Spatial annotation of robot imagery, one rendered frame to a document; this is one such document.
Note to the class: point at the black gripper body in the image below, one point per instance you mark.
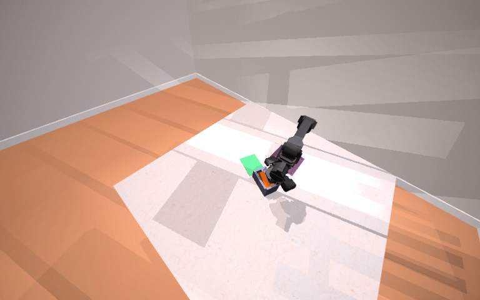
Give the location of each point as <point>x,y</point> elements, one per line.
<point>287,184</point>

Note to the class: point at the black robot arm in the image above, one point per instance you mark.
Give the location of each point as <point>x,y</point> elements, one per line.
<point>291,150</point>

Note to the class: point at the orange l-shaped part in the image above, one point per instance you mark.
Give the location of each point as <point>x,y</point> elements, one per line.
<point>264,179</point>

